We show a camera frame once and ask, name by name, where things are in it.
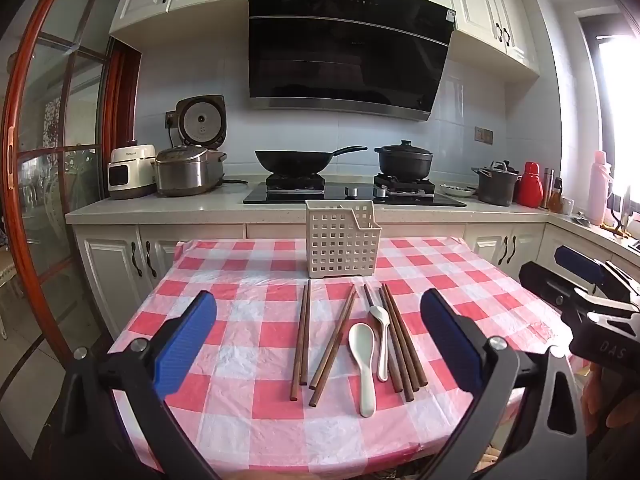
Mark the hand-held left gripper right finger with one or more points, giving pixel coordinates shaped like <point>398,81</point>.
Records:
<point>452,342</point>

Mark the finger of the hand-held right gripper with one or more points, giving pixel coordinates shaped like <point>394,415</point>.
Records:
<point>550,285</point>
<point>580,264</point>

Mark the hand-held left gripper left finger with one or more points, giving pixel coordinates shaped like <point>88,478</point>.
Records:
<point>182,345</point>

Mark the small white ceramic spoon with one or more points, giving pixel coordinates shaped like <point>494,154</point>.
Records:
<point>382,345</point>

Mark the large white ceramic spoon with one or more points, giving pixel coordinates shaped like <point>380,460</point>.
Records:
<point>362,355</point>

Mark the cream perforated utensil basket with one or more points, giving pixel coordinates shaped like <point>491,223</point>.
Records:
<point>340,240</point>

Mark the person's right hand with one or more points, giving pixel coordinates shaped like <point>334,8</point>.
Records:
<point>617,410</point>

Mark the amber oil bottle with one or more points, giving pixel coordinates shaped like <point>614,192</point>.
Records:
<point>555,197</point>

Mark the red white checkered tablecloth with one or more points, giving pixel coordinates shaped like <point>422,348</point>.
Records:
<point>250,320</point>

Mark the pink bottle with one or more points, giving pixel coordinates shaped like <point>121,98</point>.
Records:
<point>598,190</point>

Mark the steel bottle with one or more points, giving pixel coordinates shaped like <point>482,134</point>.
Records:
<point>547,185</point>

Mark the red thermos jug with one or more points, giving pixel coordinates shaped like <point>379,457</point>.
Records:
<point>529,187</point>

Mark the white lower cabinets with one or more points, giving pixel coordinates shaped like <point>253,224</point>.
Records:
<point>115,265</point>

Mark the grey stockpot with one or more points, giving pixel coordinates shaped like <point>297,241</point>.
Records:
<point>495,187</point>

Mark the small plate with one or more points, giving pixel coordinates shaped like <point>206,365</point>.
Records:
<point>457,190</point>

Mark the white stone countertop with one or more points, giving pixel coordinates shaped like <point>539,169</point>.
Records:
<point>200,208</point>

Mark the window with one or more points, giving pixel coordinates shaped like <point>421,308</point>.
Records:
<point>617,110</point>

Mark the silver rice cooker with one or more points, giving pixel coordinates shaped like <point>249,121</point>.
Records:
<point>180,172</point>

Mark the white countertop cooker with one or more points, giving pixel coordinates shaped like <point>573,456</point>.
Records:
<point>131,172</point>

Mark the black glass gas hob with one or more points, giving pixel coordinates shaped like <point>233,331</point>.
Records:
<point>350,194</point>

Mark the black pot with lid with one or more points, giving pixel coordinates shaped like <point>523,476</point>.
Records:
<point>404,162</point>

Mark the black wok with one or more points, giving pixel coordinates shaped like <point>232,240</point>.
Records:
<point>292,160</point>

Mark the brown open rice cooker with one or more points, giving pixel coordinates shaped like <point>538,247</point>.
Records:
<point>202,120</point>

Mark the wooden framed glass door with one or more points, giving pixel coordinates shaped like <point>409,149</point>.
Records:
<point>15,170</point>

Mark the black range hood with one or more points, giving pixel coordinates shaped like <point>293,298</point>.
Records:
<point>345,50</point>

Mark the wall switch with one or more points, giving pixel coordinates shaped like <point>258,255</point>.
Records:
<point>483,135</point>

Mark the wall socket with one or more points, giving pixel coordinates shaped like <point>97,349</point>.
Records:
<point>170,119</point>

